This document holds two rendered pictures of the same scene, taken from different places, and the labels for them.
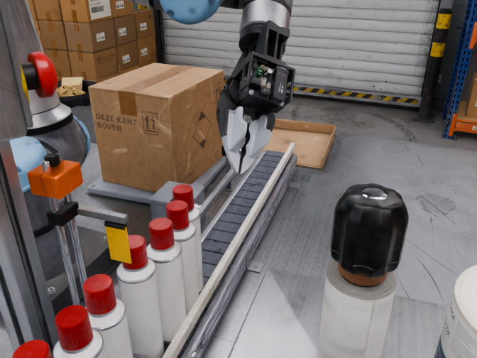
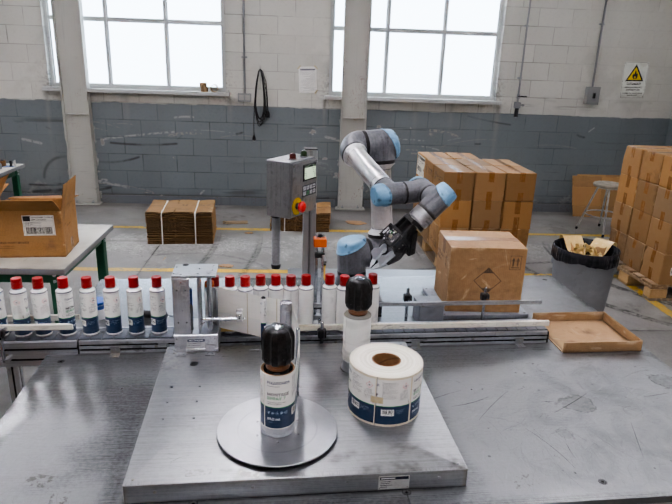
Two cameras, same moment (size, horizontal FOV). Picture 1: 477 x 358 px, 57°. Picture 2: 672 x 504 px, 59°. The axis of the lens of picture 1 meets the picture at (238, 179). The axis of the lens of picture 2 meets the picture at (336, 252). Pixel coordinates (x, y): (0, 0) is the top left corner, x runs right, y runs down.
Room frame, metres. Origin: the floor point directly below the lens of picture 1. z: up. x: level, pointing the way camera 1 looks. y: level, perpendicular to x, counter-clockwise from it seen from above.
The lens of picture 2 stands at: (-0.37, -1.62, 1.81)
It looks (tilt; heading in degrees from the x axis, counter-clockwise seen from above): 18 degrees down; 64
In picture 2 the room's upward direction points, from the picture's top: 2 degrees clockwise
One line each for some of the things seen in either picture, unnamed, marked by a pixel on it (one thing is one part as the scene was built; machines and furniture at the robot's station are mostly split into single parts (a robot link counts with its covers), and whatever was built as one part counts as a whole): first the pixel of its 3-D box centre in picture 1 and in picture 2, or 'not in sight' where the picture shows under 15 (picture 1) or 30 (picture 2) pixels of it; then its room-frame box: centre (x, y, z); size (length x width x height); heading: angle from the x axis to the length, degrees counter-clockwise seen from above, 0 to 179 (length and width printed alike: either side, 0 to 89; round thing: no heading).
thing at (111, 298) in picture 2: not in sight; (112, 305); (-0.23, 0.37, 0.98); 0.05 x 0.05 x 0.20
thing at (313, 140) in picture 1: (291, 140); (584, 330); (1.39, -0.18, 0.85); 0.30 x 0.26 x 0.04; 161
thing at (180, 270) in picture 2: not in sight; (195, 270); (0.01, 0.18, 1.14); 0.14 x 0.11 x 0.01; 161
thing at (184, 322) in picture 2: not in sight; (197, 307); (0.01, 0.19, 1.01); 0.14 x 0.13 x 0.26; 161
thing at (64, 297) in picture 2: not in sight; (65, 306); (-0.37, 0.41, 0.98); 0.05 x 0.05 x 0.20
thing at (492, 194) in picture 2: not in sight; (467, 207); (3.24, 2.91, 0.45); 1.20 x 0.84 x 0.89; 69
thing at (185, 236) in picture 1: (180, 260); not in sight; (0.56, 0.09, 0.98); 0.05 x 0.05 x 0.20
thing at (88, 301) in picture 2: not in sight; (88, 305); (-0.30, 0.39, 0.98); 0.05 x 0.05 x 0.20
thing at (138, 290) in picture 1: (140, 301); (329, 301); (0.47, 0.14, 0.98); 0.05 x 0.05 x 0.20
